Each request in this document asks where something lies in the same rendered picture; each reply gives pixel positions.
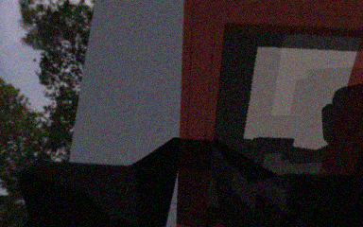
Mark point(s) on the red rectangular picture frame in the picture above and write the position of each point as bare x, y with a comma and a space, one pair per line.
279, 81

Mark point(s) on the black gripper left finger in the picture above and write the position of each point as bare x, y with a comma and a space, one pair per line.
139, 194

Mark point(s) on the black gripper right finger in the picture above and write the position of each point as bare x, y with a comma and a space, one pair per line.
250, 195

